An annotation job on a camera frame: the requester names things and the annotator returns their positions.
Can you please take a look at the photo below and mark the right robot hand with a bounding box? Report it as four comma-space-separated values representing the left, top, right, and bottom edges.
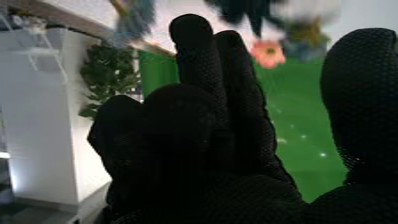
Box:
87, 13, 398, 224

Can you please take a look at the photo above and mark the green potted plant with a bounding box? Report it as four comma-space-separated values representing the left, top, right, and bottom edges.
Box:
78, 41, 144, 120

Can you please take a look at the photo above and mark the pink flower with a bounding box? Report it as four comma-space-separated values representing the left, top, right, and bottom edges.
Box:
247, 39, 289, 70

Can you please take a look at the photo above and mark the blue flower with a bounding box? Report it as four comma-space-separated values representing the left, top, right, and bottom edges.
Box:
114, 0, 158, 38
202, 0, 288, 38

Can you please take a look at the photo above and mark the white sheet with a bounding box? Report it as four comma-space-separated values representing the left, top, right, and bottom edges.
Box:
41, 0, 357, 58

